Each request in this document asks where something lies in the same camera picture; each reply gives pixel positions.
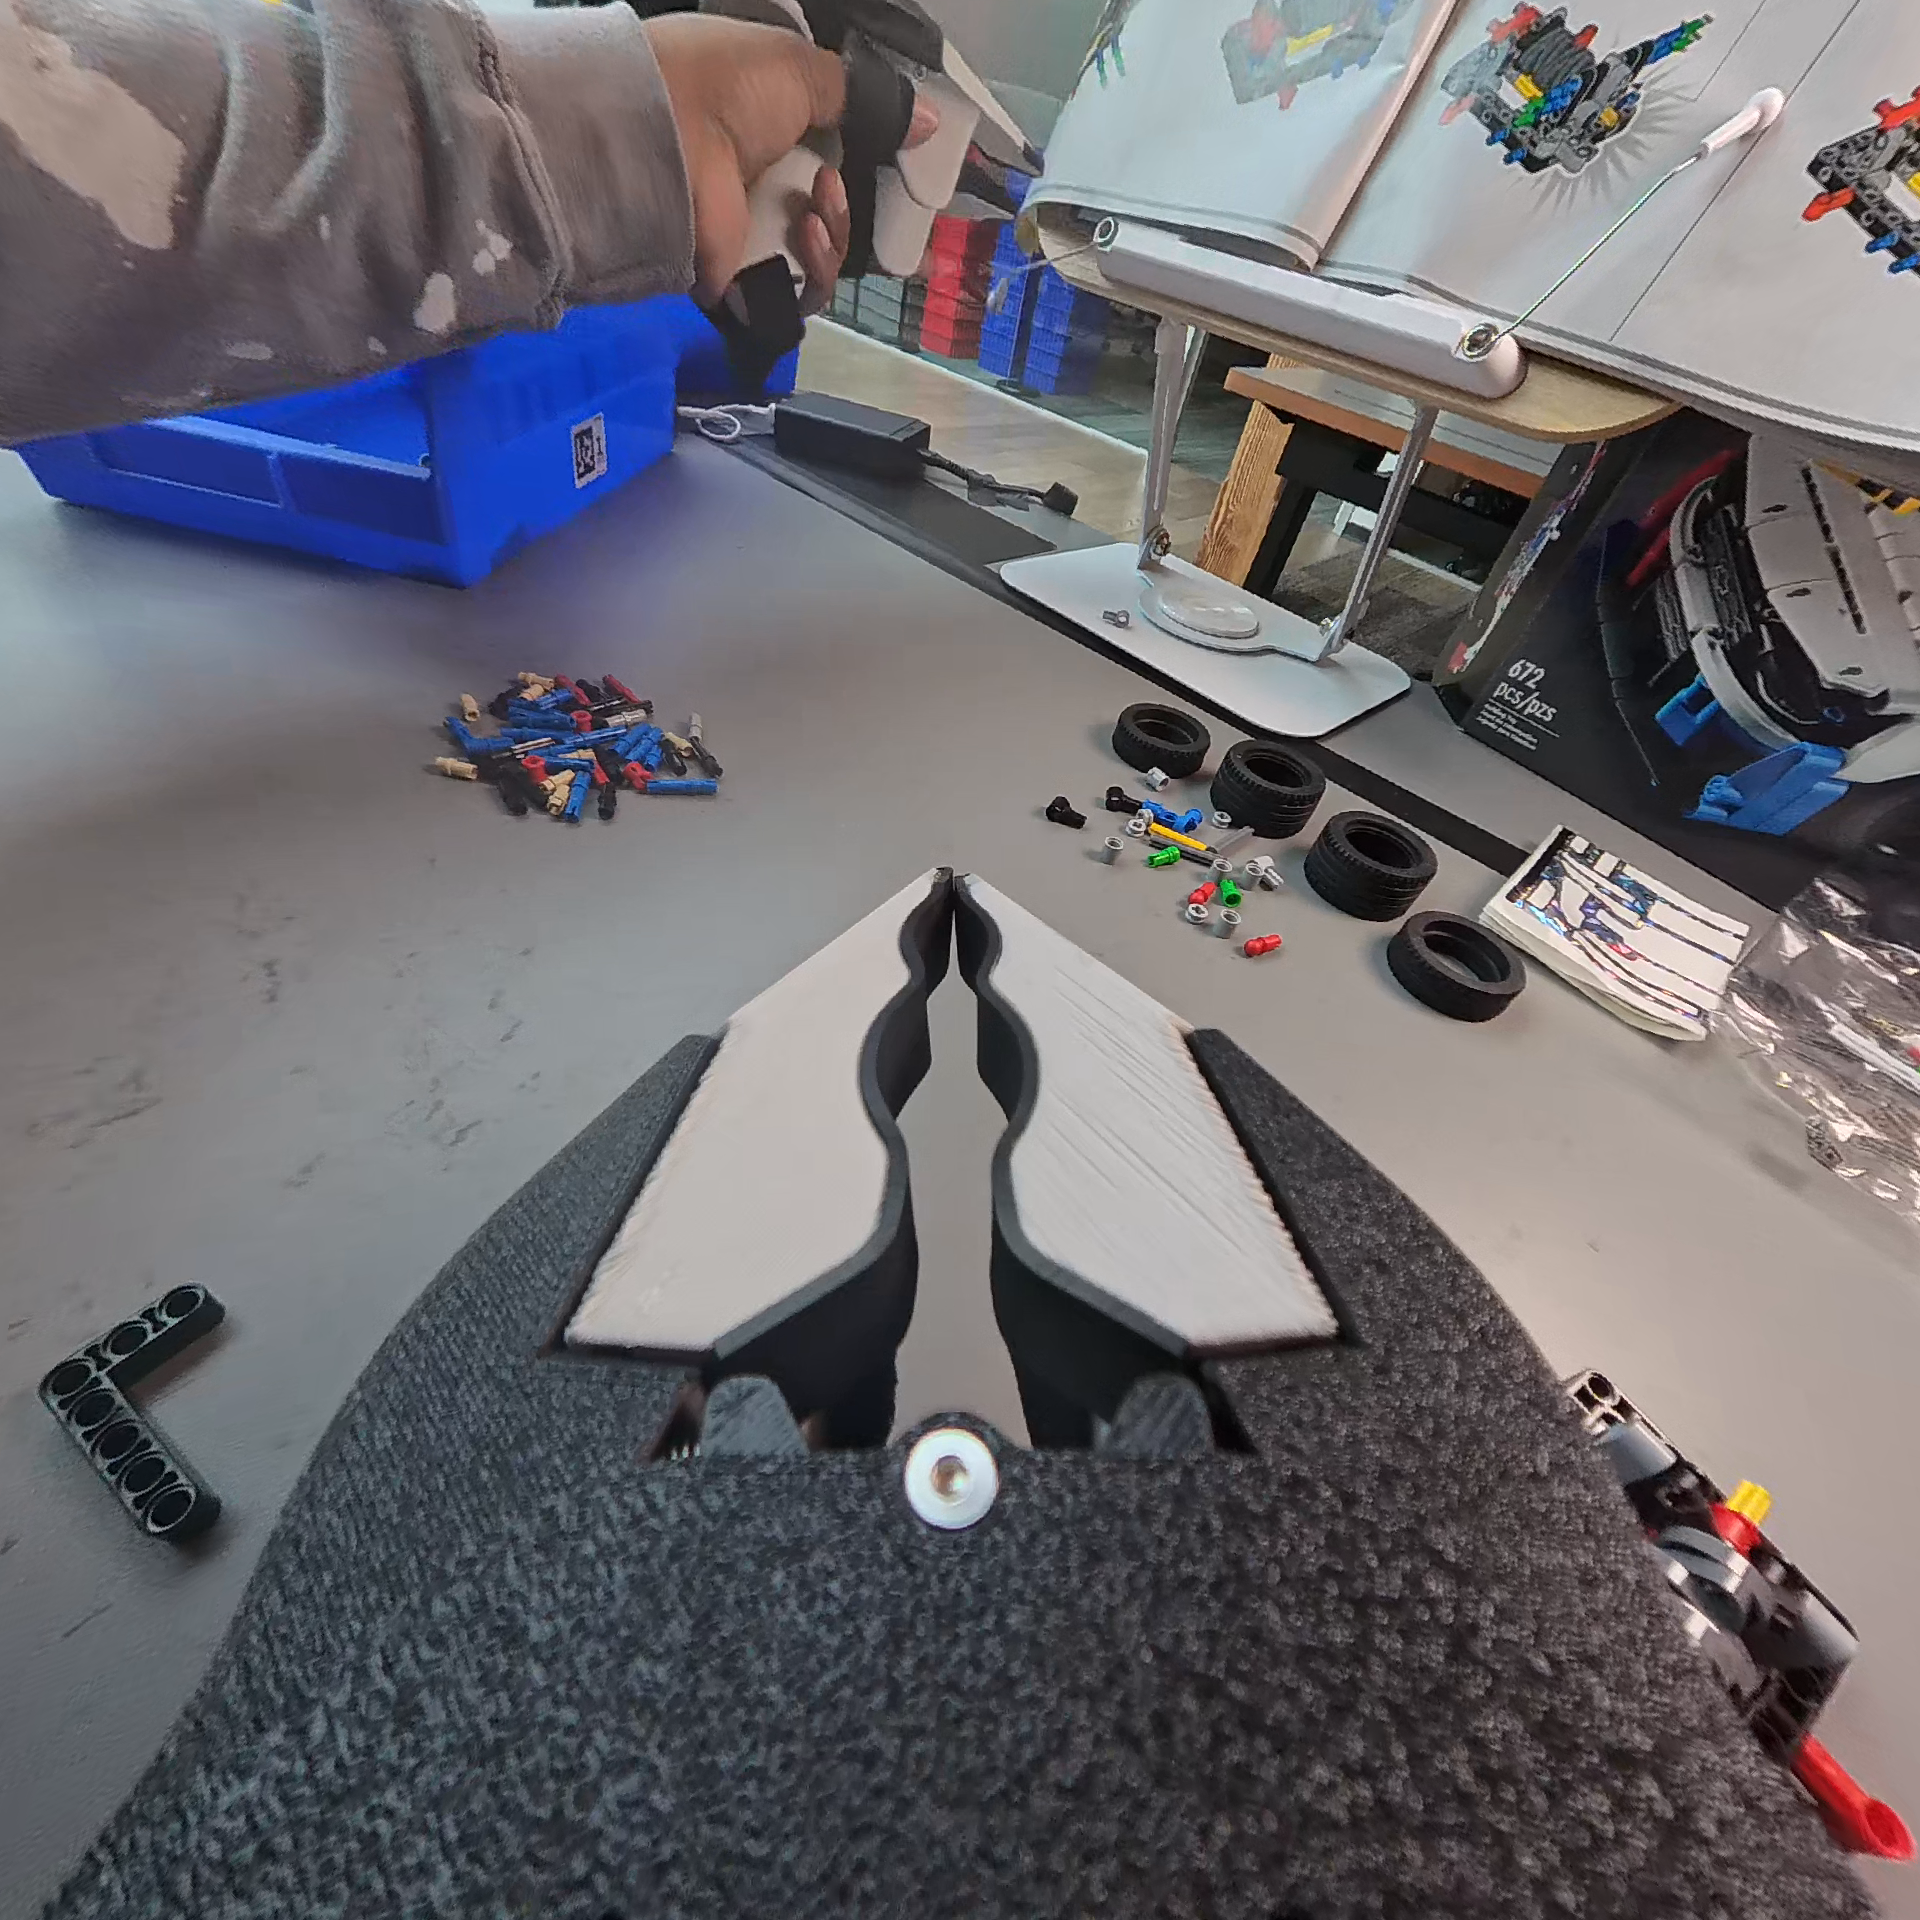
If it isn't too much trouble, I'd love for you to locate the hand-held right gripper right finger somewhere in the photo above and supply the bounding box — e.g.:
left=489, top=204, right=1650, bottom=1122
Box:
left=953, top=875, right=1341, bottom=1360

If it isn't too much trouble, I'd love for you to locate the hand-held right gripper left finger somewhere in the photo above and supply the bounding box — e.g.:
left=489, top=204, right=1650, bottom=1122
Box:
left=563, top=868, right=957, bottom=1363

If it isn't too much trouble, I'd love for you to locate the multicoloured lego assembly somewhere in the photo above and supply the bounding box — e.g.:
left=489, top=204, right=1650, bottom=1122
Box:
left=1559, top=1368, right=1920, bottom=1863

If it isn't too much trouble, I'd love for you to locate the white instruction booklet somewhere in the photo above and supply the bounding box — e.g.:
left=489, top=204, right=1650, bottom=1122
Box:
left=1036, top=0, right=1920, bottom=499

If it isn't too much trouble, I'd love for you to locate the person's left forearm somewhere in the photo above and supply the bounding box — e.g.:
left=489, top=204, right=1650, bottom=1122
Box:
left=0, top=0, right=700, bottom=444

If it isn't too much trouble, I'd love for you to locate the grey desk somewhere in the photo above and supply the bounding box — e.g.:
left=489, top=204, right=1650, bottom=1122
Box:
left=0, top=437, right=1920, bottom=1920

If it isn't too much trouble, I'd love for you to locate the person's left hand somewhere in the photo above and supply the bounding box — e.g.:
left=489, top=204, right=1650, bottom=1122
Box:
left=646, top=16, right=856, bottom=316

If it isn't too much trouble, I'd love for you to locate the rack of red and blue bins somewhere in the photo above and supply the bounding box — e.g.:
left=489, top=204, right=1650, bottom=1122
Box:
left=915, top=210, right=1119, bottom=399

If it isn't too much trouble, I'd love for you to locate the black power adapter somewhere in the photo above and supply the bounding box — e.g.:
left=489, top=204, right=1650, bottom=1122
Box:
left=773, top=389, right=932, bottom=483

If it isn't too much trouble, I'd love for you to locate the scatter of mixed lego pieces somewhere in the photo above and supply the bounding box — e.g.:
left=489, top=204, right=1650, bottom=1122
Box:
left=1044, top=781, right=1285, bottom=962

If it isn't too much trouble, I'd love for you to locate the black rubber toy tire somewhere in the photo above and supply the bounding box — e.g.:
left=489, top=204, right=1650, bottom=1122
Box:
left=1304, top=809, right=1442, bottom=920
left=1110, top=701, right=1214, bottom=778
left=1388, top=910, right=1528, bottom=1025
left=1210, top=740, right=1330, bottom=844

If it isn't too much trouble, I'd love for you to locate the wooden side table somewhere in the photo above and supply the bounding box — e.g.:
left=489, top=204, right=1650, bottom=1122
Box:
left=1199, top=361, right=1569, bottom=602

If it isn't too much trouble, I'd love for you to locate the pile of small lego pins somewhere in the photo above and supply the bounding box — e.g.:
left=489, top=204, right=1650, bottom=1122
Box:
left=431, top=671, right=726, bottom=823

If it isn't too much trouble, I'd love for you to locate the white book stand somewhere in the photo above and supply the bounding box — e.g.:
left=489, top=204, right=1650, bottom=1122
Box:
left=998, top=92, right=1787, bottom=742

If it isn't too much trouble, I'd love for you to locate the sticker sheet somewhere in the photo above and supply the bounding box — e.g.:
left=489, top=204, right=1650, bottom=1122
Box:
left=1478, top=825, right=1755, bottom=1042

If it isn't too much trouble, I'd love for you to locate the black L-shaped lego beam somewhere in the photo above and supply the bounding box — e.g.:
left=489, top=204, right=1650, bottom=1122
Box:
left=38, top=1283, right=229, bottom=1545

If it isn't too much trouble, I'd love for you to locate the empty clear plastic bag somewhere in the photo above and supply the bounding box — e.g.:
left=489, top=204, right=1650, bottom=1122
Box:
left=1716, top=876, right=1920, bottom=1202

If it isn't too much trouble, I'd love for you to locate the toy race car box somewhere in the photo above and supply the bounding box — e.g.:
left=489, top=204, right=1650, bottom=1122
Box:
left=1432, top=404, right=1920, bottom=910

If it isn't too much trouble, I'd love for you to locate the black adapter cable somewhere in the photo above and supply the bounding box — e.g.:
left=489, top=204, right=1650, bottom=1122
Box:
left=915, top=450, right=1081, bottom=520

